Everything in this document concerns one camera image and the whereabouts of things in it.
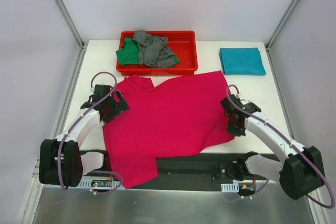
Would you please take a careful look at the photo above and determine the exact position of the magenta t shirt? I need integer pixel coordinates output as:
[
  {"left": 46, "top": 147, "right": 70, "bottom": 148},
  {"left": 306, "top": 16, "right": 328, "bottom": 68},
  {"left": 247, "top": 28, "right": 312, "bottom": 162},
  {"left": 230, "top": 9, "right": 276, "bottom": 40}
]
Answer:
[{"left": 102, "top": 71, "right": 234, "bottom": 188}]

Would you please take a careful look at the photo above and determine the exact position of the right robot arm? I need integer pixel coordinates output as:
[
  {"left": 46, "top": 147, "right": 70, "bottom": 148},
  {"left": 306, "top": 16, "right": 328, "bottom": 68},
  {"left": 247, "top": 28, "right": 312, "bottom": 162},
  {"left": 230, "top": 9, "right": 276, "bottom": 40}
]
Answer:
[{"left": 220, "top": 95, "right": 325, "bottom": 200}]

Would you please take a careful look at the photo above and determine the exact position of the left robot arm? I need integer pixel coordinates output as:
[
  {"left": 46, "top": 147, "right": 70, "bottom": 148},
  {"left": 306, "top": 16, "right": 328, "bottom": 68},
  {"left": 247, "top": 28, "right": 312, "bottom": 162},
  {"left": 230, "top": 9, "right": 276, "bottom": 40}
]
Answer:
[{"left": 39, "top": 84, "right": 130, "bottom": 188}]

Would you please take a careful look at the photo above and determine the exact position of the green t shirt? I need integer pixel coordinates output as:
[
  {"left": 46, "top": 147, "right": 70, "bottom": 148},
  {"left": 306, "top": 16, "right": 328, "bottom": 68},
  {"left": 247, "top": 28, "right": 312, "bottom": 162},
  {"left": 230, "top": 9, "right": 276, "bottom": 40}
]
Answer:
[{"left": 116, "top": 38, "right": 139, "bottom": 66}]

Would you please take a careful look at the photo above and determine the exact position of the folded teal t shirt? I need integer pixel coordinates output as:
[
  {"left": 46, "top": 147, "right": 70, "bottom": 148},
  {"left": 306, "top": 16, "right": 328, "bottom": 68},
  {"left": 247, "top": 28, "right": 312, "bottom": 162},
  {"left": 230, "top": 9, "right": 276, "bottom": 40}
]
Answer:
[{"left": 219, "top": 48, "right": 266, "bottom": 76}]

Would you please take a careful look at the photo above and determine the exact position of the grey t shirt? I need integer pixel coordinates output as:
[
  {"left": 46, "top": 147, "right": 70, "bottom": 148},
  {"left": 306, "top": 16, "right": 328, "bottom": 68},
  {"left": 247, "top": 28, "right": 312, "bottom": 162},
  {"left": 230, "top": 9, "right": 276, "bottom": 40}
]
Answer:
[{"left": 132, "top": 30, "right": 180, "bottom": 68}]

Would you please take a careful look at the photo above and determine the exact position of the red plastic bin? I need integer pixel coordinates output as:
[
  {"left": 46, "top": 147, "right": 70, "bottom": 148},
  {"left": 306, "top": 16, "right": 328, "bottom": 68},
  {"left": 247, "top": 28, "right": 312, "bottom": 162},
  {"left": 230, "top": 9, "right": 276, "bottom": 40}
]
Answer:
[{"left": 116, "top": 30, "right": 198, "bottom": 76}]

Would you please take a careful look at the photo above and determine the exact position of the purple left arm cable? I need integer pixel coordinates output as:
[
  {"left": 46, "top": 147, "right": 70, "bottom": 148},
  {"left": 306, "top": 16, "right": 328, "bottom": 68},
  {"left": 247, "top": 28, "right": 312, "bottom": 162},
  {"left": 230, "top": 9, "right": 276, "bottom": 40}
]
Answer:
[{"left": 49, "top": 71, "right": 124, "bottom": 205}]

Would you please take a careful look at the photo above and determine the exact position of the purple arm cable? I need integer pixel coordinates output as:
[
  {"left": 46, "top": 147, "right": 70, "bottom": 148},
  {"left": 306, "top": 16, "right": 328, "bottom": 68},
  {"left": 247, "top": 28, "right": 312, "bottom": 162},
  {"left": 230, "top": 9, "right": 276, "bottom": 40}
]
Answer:
[
  {"left": 222, "top": 84, "right": 336, "bottom": 209},
  {"left": 49, "top": 71, "right": 124, "bottom": 205}
]

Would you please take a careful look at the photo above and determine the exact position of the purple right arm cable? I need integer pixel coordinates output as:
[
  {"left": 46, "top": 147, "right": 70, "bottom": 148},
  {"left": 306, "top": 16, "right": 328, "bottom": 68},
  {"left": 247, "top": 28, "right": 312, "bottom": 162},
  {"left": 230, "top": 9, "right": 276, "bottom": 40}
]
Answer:
[{"left": 222, "top": 84, "right": 336, "bottom": 209}]

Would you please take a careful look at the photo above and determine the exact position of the right white cable duct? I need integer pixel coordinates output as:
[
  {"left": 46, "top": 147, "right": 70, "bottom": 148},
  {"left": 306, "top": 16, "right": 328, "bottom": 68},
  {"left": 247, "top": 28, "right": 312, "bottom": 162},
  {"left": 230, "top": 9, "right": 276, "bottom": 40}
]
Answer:
[{"left": 220, "top": 183, "right": 239, "bottom": 193}]

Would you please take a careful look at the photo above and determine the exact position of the white cable duct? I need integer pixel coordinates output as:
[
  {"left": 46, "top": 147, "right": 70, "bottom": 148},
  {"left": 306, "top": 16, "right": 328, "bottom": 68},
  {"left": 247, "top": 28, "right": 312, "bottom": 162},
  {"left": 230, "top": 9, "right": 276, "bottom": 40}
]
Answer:
[
  {"left": 220, "top": 183, "right": 239, "bottom": 193},
  {"left": 76, "top": 178, "right": 125, "bottom": 190}
]

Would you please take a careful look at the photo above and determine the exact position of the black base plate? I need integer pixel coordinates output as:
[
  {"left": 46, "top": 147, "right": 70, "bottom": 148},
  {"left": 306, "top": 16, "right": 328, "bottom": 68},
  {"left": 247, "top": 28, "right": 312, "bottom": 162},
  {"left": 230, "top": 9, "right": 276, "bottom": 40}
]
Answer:
[{"left": 80, "top": 149, "right": 281, "bottom": 192}]

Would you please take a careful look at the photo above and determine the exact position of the left white cable duct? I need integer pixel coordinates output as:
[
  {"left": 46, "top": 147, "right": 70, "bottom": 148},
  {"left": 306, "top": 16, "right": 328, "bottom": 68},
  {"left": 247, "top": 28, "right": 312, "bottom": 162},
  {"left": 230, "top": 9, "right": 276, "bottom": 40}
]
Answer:
[{"left": 76, "top": 178, "right": 125, "bottom": 190}]

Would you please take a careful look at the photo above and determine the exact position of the aluminium front rail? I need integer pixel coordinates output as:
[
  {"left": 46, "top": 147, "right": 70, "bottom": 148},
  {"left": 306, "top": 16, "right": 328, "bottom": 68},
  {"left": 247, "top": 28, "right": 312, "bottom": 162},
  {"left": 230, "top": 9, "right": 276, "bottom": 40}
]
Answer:
[{"left": 33, "top": 158, "right": 40, "bottom": 177}]

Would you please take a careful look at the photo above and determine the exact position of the left aluminium frame post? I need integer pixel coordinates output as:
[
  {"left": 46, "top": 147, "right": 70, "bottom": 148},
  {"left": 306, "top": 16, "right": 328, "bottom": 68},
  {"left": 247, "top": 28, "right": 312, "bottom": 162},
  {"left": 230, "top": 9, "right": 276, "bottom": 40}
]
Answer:
[{"left": 54, "top": 0, "right": 87, "bottom": 49}]

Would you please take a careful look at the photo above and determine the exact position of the aluminium frame post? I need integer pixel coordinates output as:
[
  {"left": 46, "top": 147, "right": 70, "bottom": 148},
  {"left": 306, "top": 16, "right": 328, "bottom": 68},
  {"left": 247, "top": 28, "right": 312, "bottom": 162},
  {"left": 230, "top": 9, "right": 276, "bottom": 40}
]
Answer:
[
  {"left": 54, "top": 0, "right": 87, "bottom": 49},
  {"left": 265, "top": 0, "right": 301, "bottom": 51}
]

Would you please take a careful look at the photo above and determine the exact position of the right aluminium frame post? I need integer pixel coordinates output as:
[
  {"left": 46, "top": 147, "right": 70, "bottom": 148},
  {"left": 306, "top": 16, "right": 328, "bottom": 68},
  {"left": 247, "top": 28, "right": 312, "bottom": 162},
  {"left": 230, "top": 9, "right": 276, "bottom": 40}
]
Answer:
[{"left": 265, "top": 0, "right": 301, "bottom": 51}]

